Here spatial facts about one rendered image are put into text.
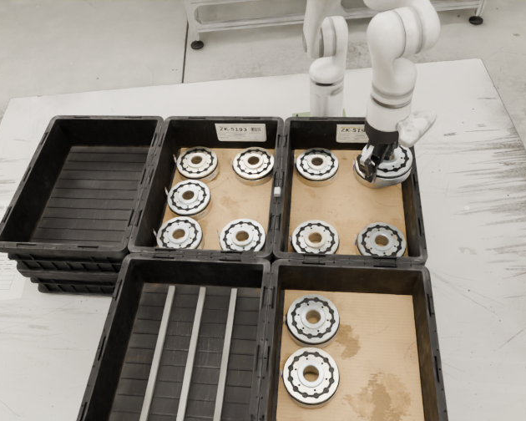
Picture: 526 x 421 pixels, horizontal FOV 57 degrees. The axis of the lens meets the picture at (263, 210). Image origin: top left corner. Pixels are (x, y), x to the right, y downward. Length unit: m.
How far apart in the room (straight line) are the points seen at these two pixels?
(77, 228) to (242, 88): 0.74
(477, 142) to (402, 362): 0.76
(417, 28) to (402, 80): 0.09
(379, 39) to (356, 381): 0.60
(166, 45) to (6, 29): 1.14
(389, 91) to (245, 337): 0.54
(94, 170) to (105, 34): 2.15
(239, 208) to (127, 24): 2.44
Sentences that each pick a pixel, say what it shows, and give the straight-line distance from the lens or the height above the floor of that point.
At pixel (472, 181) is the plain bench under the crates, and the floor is 0.70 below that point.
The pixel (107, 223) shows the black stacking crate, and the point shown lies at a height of 0.83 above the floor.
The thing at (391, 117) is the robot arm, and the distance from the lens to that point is 0.86.
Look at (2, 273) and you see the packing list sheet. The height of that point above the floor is 0.70.
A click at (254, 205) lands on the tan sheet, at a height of 0.83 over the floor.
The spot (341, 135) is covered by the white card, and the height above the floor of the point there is 0.88.
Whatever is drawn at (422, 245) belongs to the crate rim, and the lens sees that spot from 1.00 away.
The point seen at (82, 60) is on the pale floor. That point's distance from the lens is 3.26.
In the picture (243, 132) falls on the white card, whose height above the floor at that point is 0.89.
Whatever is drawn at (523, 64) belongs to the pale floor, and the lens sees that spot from 3.07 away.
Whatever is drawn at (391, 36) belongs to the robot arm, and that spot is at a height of 1.33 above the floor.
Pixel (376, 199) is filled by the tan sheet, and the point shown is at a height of 0.83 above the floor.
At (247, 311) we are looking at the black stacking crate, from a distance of 1.03.
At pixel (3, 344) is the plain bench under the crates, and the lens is 1.33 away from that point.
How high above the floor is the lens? 1.76
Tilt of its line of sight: 54 degrees down
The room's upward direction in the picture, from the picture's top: 7 degrees counter-clockwise
